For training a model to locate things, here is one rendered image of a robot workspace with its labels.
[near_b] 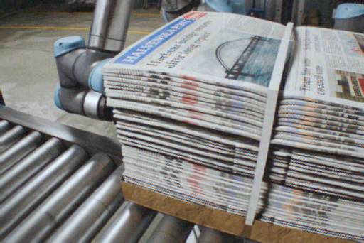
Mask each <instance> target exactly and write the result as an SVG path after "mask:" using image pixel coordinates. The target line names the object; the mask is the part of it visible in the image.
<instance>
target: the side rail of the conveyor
mask: <svg viewBox="0 0 364 243"><path fill-rule="evenodd" d="M1 120H6V121H7V122H8V123H9V125H10V126H11V128H14V127H15V126H22V127H23V128H24V129H25V130H26V132H27V134H30V133H32V132H33V131H37V132H38V133H39V134H41V135H42V136H43V137H44V139H45V142H47V141H48V140H49V139H51V138H56V139H60V140H61V141H62V143H63V144H64V146H65V148H66V150H68V149H69V148H70V147H71V146H72V145H74V144H76V145H78V146H81V147H83V148H84V149H85V150H86V153H87V154H88V157H89V160H90V159H91V158H92V157H93V156H94V155H95V154H96V153H103V154H105V155H106V156H108V157H109V158H110V159H111V160H112V162H113V164H114V171H115V170H116V169H117V168H118V167H120V166H121V165H122V164H123V160H122V159H123V158H124V156H123V155H122V144H121V143H120V142H119V141H120V140H117V139H113V138H110V137H107V136H103V135H100V134H96V133H92V132H90V131H85V130H83V129H78V128H76V127H73V126H68V125H64V124H59V123H57V122H54V121H50V120H48V119H44V118H41V117H37V116H33V115H30V114H27V113H24V112H21V111H16V110H14V109H10V108H8V107H2V106H1V105H0V121H1ZM114 171H113V172H114ZM113 172H112V173H113Z"/></svg>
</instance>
